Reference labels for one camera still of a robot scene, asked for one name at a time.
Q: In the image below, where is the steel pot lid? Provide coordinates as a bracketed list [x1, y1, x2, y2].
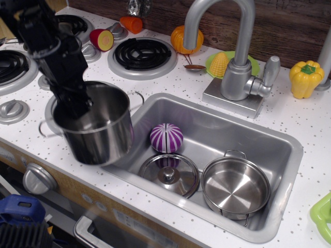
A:
[139, 153, 200, 198]

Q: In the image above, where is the silver knob centre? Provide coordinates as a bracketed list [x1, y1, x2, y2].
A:
[81, 43, 101, 64]

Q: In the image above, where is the steel sink basin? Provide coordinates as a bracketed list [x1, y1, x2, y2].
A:
[104, 93, 303, 243]

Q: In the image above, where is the silver oven door handle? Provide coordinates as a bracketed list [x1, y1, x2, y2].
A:
[73, 215, 126, 247]

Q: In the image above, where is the silver oven dial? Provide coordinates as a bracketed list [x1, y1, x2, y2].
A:
[23, 163, 57, 195]

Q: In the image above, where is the purple white striped onion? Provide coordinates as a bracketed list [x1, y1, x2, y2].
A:
[149, 123, 184, 153]

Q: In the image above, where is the silver knob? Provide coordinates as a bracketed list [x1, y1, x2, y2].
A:
[108, 22, 128, 41]
[1, 100, 29, 125]
[81, 43, 101, 64]
[38, 75, 50, 91]

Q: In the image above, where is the silver knob back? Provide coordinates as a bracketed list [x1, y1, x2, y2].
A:
[108, 22, 128, 41]

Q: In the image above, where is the red yellow halved fruit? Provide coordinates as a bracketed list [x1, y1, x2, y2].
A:
[89, 29, 114, 52]

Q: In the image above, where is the front right stove burner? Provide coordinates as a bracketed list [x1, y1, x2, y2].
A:
[44, 96, 59, 133]

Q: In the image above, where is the orange toy carrot piece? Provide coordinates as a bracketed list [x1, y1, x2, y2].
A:
[120, 16, 143, 34]

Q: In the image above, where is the silver toy faucet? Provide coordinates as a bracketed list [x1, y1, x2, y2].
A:
[183, 0, 281, 120]

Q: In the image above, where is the yellow toy corn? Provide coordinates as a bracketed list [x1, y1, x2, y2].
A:
[209, 52, 229, 78]

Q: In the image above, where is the grey post right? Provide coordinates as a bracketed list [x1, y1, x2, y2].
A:
[313, 0, 331, 91]

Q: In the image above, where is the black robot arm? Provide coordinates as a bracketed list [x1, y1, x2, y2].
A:
[1, 1, 93, 119]

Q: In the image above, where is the yellow toy bell pepper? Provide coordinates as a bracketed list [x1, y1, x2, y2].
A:
[289, 60, 325, 99]

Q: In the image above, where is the shiny foil object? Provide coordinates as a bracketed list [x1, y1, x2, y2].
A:
[127, 0, 153, 18]

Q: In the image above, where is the back right stove burner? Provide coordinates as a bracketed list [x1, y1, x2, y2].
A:
[108, 38, 177, 81]

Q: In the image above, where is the small brown spoon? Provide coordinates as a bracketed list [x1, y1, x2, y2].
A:
[184, 54, 206, 71]

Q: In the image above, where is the silver knob front left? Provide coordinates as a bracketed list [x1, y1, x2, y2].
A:
[1, 100, 29, 125]

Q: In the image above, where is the tall steel pot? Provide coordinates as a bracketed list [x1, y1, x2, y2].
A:
[39, 81, 145, 165]

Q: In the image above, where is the silver knob middle left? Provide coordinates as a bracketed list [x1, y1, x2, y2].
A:
[38, 75, 50, 91]

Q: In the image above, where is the shallow steel pan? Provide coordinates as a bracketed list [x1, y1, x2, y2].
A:
[200, 149, 271, 227]

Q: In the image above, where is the front left stove burner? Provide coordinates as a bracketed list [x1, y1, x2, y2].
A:
[1, 50, 38, 96]

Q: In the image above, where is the light green plastic object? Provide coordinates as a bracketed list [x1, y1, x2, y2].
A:
[310, 192, 330, 244]

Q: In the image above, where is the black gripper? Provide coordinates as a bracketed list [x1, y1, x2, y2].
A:
[32, 36, 93, 119]

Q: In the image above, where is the orange toy pumpkin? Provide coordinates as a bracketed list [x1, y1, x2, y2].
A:
[171, 25, 204, 55]

